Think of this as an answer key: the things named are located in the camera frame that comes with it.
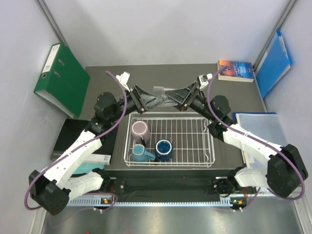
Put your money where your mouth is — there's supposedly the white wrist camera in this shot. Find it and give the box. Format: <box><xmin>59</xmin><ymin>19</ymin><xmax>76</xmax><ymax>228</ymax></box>
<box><xmin>197</xmin><ymin>73</ymin><xmax>213</xmax><ymax>91</ymax></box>
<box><xmin>116</xmin><ymin>71</ymin><xmax>130</xmax><ymax>91</ymax></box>

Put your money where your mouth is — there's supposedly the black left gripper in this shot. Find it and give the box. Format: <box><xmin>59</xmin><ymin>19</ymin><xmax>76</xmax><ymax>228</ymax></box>
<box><xmin>109</xmin><ymin>84</ymin><xmax>165</xmax><ymax>123</ymax></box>

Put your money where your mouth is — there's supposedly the blue folder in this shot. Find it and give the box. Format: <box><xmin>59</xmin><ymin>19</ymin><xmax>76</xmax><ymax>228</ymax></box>
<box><xmin>256</xmin><ymin>30</ymin><xmax>292</xmax><ymax>98</ymax></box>

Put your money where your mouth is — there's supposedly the green ring binder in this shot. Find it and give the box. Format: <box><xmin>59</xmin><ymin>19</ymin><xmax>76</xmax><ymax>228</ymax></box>
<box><xmin>34</xmin><ymin>43</ymin><xmax>90</xmax><ymax>118</ymax></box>

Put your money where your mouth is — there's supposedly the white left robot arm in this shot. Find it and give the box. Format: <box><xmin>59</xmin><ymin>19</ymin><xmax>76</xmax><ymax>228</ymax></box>
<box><xmin>24</xmin><ymin>85</ymin><xmax>164</xmax><ymax>215</ymax></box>

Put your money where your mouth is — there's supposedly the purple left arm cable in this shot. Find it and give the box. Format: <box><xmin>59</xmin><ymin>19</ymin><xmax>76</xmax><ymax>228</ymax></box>
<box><xmin>23</xmin><ymin>70</ymin><xmax>127</xmax><ymax>211</ymax></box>

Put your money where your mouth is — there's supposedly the white cable duct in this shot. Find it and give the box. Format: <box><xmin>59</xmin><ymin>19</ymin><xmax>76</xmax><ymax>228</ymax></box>
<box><xmin>67</xmin><ymin>196</ymin><xmax>233</xmax><ymax>207</ymax></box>

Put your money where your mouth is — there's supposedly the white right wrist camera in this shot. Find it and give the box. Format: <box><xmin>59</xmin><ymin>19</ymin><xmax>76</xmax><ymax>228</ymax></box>
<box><xmin>197</xmin><ymin>73</ymin><xmax>213</xmax><ymax>91</ymax></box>

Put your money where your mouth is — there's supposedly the dark blue mug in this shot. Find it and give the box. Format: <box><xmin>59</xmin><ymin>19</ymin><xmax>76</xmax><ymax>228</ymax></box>
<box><xmin>155</xmin><ymin>139</ymin><xmax>173</xmax><ymax>162</ymax></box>

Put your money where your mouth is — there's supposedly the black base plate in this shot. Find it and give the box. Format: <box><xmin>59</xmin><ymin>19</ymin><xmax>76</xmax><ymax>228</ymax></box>
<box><xmin>100</xmin><ymin>169</ymin><xmax>243</xmax><ymax>202</ymax></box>

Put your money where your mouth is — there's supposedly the paperback book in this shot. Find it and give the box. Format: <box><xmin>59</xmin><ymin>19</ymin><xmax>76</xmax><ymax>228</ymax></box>
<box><xmin>217</xmin><ymin>60</ymin><xmax>254</xmax><ymax>82</ymax></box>

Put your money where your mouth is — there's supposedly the black book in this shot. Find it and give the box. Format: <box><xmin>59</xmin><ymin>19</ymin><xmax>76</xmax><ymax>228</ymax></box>
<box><xmin>50</xmin><ymin>119</ymin><xmax>118</xmax><ymax>167</ymax></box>

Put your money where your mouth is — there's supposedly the pink mug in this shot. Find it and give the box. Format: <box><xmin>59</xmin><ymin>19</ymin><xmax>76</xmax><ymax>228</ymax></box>
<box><xmin>131</xmin><ymin>120</ymin><xmax>151</xmax><ymax>143</ymax></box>

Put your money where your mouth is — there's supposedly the light blue mug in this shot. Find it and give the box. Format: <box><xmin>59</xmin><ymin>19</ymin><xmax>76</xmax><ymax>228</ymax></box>
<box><xmin>131</xmin><ymin>144</ymin><xmax>156</xmax><ymax>162</ymax></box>

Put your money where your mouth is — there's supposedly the white wire dish rack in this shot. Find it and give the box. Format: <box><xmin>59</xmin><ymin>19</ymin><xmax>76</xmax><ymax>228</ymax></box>
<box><xmin>124</xmin><ymin>112</ymin><xmax>215</xmax><ymax>168</ymax></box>

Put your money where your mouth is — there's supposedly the clear faceted glass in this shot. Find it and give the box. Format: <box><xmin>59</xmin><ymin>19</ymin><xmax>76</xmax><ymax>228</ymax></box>
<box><xmin>115</xmin><ymin>96</ymin><xmax>124</xmax><ymax>102</ymax></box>
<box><xmin>153</xmin><ymin>86</ymin><xmax>177</xmax><ymax>107</ymax></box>

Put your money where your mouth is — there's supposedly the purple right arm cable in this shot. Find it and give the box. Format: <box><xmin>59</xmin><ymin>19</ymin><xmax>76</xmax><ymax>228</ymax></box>
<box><xmin>206</xmin><ymin>67</ymin><xmax>307</xmax><ymax>201</ymax></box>

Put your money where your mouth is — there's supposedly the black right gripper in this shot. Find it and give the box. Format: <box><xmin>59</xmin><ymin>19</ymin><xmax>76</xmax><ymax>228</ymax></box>
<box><xmin>165</xmin><ymin>82</ymin><xmax>216</xmax><ymax>122</ymax></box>

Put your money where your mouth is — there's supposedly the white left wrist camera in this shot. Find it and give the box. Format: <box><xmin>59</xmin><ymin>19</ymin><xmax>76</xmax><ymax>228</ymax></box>
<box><xmin>116</xmin><ymin>71</ymin><xmax>130</xmax><ymax>91</ymax></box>

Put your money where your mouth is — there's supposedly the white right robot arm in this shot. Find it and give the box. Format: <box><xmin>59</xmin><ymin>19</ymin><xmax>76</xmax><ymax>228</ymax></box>
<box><xmin>165</xmin><ymin>83</ymin><xmax>309</xmax><ymax>200</ymax></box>

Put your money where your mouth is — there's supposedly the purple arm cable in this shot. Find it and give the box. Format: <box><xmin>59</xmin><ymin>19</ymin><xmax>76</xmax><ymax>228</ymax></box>
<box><xmin>206</xmin><ymin>67</ymin><xmax>307</xmax><ymax>201</ymax></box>
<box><xmin>23</xmin><ymin>70</ymin><xmax>127</xmax><ymax>211</ymax></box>

